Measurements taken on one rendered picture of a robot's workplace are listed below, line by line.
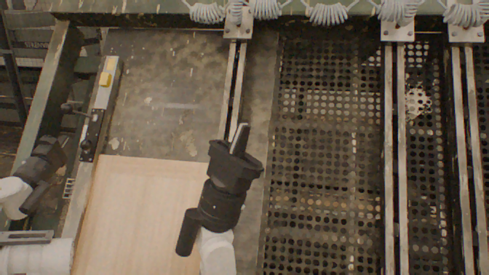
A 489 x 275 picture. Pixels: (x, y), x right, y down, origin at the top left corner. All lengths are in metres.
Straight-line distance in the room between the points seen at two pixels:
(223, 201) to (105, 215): 0.71
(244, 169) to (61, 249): 0.36
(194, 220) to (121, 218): 0.60
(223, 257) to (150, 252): 0.53
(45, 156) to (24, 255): 0.51
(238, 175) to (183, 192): 0.59
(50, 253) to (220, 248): 0.30
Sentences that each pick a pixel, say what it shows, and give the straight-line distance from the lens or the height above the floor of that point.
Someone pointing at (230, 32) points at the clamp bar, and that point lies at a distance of 1.26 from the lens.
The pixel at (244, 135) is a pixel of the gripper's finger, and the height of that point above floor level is 1.63.
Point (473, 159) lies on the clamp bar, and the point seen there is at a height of 1.42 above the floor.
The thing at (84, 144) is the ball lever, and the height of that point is 1.42.
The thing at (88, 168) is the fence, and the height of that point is 1.30.
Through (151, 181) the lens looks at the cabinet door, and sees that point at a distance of 1.24.
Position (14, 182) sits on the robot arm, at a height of 1.39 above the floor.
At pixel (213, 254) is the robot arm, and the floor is 1.40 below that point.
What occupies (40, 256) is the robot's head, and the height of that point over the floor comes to 1.43.
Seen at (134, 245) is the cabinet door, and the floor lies 1.10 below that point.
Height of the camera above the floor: 1.86
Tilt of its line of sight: 22 degrees down
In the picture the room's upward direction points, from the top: straight up
